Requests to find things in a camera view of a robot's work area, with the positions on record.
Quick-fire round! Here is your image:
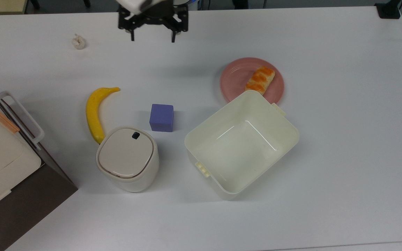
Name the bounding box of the white lidded trash bin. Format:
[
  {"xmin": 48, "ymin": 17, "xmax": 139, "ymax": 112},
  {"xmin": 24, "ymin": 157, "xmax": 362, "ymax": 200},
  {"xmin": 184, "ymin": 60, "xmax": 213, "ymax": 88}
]
[{"xmin": 96, "ymin": 126, "xmax": 160, "ymax": 193}]

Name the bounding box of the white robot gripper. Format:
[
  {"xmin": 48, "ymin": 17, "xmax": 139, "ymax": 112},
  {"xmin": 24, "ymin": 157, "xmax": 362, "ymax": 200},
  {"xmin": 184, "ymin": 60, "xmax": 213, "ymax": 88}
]
[{"xmin": 117, "ymin": 0, "xmax": 189, "ymax": 43}]

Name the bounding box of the cream plastic storage box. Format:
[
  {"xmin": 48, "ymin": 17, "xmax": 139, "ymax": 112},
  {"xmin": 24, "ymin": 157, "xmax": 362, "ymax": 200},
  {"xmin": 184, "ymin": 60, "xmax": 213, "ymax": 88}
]
[{"xmin": 184, "ymin": 90, "xmax": 300, "ymax": 201}]

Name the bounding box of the pink round plate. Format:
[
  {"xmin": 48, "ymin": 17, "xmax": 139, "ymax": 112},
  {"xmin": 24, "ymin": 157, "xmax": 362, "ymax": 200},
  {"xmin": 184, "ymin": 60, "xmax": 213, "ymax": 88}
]
[{"xmin": 219, "ymin": 57, "xmax": 285, "ymax": 105}]

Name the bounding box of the copper strip on oven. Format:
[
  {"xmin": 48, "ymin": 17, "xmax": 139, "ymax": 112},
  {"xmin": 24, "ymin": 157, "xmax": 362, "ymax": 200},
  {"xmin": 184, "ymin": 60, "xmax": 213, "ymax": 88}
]
[{"xmin": 0, "ymin": 102, "xmax": 20, "ymax": 134}]

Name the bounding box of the orange glazed bread loaf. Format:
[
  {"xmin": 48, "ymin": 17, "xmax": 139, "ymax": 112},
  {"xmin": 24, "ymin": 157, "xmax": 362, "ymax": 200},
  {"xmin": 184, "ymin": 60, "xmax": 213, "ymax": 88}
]
[{"xmin": 245, "ymin": 66, "xmax": 276, "ymax": 95}]

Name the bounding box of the white and brown oven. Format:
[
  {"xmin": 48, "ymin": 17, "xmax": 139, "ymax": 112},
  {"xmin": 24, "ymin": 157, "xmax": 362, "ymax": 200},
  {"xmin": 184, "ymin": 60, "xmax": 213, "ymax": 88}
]
[{"xmin": 0, "ymin": 75, "xmax": 79, "ymax": 251}]

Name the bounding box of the white garlic bulb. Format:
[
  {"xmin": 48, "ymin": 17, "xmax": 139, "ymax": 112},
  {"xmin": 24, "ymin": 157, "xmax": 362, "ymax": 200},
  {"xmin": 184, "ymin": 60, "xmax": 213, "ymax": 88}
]
[{"xmin": 71, "ymin": 34, "xmax": 86, "ymax": 50}]

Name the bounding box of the purple cube block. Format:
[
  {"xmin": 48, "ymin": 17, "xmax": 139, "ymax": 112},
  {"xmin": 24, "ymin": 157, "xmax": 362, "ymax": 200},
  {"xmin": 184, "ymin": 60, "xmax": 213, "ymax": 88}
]
[{"xmin": 149, "ymin": 104, "xmax": 174, "ymax": 132}]

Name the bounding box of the white oven door handle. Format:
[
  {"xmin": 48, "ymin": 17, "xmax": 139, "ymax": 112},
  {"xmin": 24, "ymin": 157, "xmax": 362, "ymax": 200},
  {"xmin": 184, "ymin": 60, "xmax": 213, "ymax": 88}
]
[{"xmin": 0, "ymin": 91, "xmax": 45, "ymax": 145}]

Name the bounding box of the yellow banana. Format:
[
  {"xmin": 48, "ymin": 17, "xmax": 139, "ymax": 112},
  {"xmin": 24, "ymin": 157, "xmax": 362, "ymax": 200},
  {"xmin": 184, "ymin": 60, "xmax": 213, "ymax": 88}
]
[{"xmin": 85, "ymin": 87, "xmax": 121, "ymax": 145}]

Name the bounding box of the black table clamp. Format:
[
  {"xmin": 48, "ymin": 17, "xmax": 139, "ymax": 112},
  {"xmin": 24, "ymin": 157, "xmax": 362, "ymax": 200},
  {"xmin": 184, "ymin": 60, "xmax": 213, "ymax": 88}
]
[{"xmin": 375, "ymin": 0, "xmax": 402, "ymax": 19}]

